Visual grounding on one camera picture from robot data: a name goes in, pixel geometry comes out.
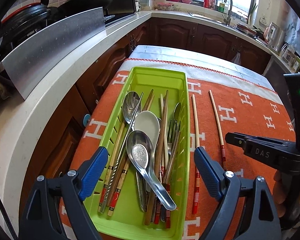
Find low steel splash guard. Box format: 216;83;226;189
1;7;106;100

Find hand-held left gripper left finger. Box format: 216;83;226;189
19;146;108;240

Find large metal spoon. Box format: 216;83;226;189
122;91;148;213

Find green plastic utensil tray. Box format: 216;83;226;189
91;66;190;240

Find steel faucet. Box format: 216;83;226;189
223;0;233;25

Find hanging white plastic bag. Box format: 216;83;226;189
230;51;242;64

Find pile of dishes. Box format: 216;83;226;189
234;22;259;37

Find green onion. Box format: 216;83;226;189
247;4;258;24

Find white kitchen countertop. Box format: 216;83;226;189
0;10;290;230

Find brown wooden kitchen cabinets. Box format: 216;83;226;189
19;20;272;205

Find white ceramic soup spoon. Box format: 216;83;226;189
134;110;161;157

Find person's right hand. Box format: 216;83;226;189
273;170;297;218

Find steel electric kettle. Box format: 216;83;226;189
264;22;285;53

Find grey appliance with dark door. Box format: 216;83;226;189
262;55;298;120

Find black glass stove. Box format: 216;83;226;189
104;12;135;27

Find pale grey table cover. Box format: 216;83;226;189
120;45;269;90

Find small metal spoon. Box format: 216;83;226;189
174;102;182;120

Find steel sink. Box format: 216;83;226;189
187;11;234;25

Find metal soup spoon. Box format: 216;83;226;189
126;130;177;210

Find black electric cooker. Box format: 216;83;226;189
0;0;60;45

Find metal fork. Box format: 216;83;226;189
165;119;182;160

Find orange and white printed blanket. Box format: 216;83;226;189
59;58;300;240

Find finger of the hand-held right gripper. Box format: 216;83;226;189
226;132;256;148

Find clear bowl with food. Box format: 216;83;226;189
155;2;175;11

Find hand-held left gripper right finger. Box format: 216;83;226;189
194;147;283;240

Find grey printed wall sheet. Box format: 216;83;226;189
285;10;300;63

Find row of condiment jars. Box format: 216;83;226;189
280;42;300;85

